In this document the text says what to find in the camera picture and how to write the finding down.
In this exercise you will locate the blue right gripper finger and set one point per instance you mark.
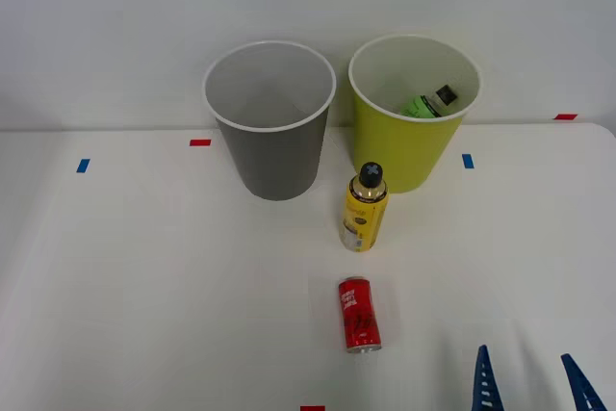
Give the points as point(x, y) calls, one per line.
point(485, 384)
point(583, 389)

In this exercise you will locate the red drink can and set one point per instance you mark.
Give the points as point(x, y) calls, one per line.
point(358, 315)

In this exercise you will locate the yellow label plastic bottle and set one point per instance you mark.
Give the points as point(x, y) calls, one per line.
point(364, 216)

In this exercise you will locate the yellow-green plastic waste bin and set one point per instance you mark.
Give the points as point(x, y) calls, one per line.
point(404, 151)

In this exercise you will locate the green label plastic bottle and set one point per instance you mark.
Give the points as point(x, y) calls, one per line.
point(426, 104)

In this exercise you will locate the grey plastic waste bin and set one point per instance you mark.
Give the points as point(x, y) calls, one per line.
point(274, 161)

